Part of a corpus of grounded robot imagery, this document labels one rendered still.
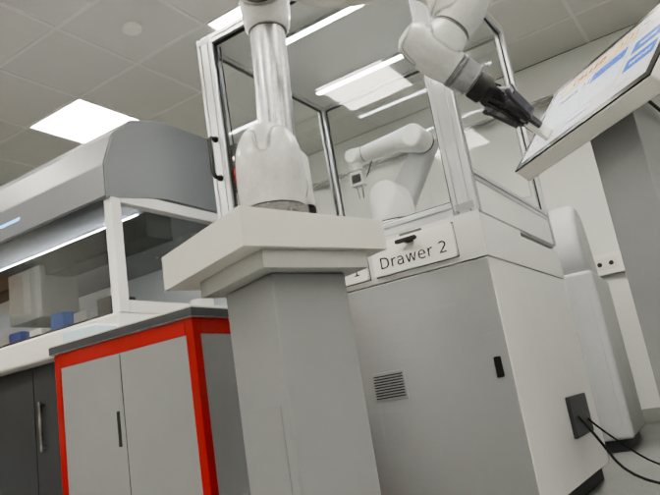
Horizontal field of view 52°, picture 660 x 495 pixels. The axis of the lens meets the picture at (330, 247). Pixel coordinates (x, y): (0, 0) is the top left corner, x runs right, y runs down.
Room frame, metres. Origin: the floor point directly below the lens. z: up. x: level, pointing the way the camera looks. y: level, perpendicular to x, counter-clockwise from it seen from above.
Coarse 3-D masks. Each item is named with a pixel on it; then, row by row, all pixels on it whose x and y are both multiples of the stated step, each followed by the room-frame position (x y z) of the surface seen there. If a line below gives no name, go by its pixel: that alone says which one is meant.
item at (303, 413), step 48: (240, 288) 1.47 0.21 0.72; (288, 288) 1.39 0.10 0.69; (336, 288) 1.47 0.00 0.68; (240, 336) 1.49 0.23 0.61; (288, 336) 1.38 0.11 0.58; (336, 336) 1.46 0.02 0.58; (240, 384) 1.51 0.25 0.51; (288, 384) 1.37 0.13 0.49; (336, 384) 1.44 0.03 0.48; (288, 432) 1.38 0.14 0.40; (336, 432) 1.43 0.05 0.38; (288, 480) 1.39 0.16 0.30; (336, 480) 1.42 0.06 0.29
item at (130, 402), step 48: (96, 336) 1.99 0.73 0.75; (144, 336) 1.90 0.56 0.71; (192, 336) 1.81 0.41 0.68; (96, 384) 2.02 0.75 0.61; (144, 384) 1.91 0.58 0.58; (192, 384) 1.82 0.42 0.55; (96, 432) 2.03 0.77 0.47; (144, 432) 1.92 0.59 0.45; (192, 432) 1.83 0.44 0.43; (240, 432) 1.93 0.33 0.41; (96, 480) 2.03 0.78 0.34; (144, 480) 1.93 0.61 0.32; (192, 480) 1.84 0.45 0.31; (240, 480) 1.91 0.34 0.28
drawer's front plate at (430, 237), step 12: (432, 228) 2.04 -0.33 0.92; (444, 228) 2.02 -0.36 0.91; (420, 240) 2.06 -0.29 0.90; (432, 240) 2.04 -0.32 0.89; (444, 240) 2.03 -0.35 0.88; (384, 252) 2.13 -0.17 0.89; (396, 252) 2.11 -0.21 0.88; (408, 252) 2.09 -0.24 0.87; (420, 252) 2.07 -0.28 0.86; (432, 252) 2.05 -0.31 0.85; (444, 252) 2.03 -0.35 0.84; (456, 252) 2.01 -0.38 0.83; (384, 264) 2.14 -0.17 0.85; (396, 264) 2.12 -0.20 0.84; (408, 264) 2.09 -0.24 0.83; (420, 264) 2.07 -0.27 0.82
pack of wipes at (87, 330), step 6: (90, 324) 2.07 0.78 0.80; (96, 324) 2.06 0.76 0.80; (102, 324) 2.08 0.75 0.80; (108, 324) 2.11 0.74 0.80; (114, 324) 2.13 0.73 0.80; (72, 330) 2.10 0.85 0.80; (78, 330) 2.09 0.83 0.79; (84, 330) 2.07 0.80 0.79; (90, 330) 2.06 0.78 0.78; (96, 330) 2.06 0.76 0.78; (102, 330) 2.08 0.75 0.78; (66, 336) 2.11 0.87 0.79; (72, 336) 2.10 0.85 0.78; (78, 336) 2.09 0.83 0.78; (84, 336) 2.08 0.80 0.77
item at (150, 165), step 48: (96, 144) 2.53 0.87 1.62; (144, 144) 2.64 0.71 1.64; (192, 144) 2.91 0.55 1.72; (0, 192) 2.87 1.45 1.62; (48, 192) 2.62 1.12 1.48; (96, 192) 2.47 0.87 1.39; (144, 192) 2.62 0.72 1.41; (192, 192) 2.87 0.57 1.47; (0, 240) 2.80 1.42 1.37; (48, 336) 2.66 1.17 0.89; (0, 384) 2.95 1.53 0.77; (48, 384) 2.78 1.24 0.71; (0, 432) 2.95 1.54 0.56; (48, 432) 2.79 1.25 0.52; (0, 480) 2.96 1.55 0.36; (48, 480) 2.79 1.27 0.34
